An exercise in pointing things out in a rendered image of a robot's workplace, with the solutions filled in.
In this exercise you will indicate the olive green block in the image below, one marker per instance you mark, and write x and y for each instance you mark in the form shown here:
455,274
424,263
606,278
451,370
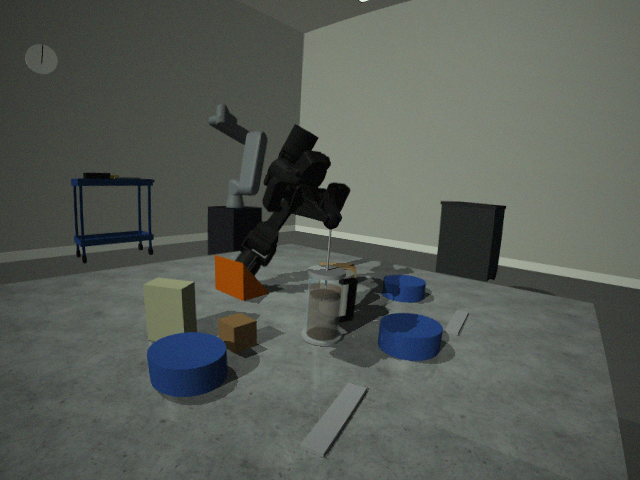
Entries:
170,307

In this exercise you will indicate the glass french press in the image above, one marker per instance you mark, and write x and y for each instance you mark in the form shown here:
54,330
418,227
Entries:
324,299

